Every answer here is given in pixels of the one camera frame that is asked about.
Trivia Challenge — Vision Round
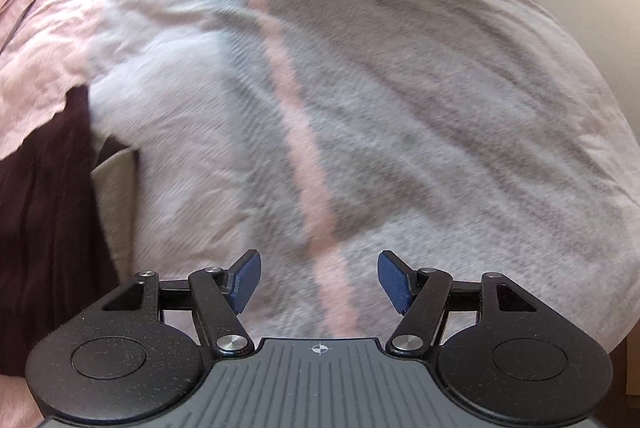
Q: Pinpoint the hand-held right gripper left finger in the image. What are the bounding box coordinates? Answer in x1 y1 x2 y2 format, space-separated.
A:
102 249 263 356

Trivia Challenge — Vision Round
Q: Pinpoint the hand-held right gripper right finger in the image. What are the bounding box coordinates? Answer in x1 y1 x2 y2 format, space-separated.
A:
377 249 538 356

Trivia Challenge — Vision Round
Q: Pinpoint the grey and maroon sweater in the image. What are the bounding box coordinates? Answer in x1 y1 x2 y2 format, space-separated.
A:
0 83 143 381

